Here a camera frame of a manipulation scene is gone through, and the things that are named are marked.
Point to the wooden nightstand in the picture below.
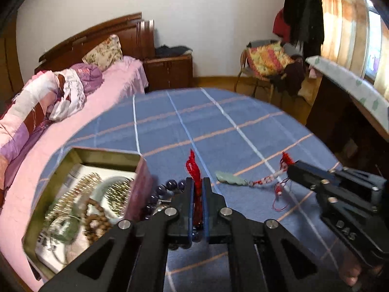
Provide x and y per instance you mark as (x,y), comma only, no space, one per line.
(169,72)

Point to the pink metal tin box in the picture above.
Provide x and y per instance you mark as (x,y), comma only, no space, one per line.
(109,159)

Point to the floral pillow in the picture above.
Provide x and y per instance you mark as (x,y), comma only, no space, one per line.
(105,54)

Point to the colourful chair cushion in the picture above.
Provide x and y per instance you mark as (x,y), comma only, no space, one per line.
(269,60)

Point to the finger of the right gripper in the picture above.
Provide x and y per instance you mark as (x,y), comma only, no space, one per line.
(311,177)

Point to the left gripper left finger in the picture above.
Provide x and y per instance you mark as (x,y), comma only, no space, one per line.
(180,217)

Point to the desk with patterned cover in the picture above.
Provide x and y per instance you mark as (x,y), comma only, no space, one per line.
(348,110)

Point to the pale jade bangle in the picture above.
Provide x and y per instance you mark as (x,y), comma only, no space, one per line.
(113,195)

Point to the hanging dark coats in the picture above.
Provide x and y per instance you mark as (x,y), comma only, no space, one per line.
(301,23)

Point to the wooden chair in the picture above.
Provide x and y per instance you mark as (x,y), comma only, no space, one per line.
(289,81)

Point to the purple garment on bed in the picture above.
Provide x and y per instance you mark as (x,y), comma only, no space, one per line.
(90,76)

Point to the wooden wardrobe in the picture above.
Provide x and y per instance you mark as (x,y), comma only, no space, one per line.
(11,78)

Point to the red tassel ornament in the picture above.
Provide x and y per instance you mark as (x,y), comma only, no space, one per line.
(194,172)

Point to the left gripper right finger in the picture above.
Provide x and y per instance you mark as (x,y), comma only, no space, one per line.
(216,215)

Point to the dark green jade bangle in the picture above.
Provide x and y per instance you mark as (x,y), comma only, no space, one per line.
(64,229)

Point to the wooden bed pink sheet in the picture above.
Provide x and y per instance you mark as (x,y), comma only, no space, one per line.
(23,176)

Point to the patchwork pink quilt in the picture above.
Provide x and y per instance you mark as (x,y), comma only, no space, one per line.
(51,95)

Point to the dark clothes on nightstand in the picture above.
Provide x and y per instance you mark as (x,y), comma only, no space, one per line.
(167,51)

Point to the window curtain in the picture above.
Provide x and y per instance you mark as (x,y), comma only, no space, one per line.
(348,35)

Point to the printed paper in tin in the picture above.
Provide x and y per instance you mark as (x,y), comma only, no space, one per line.
(90,201)

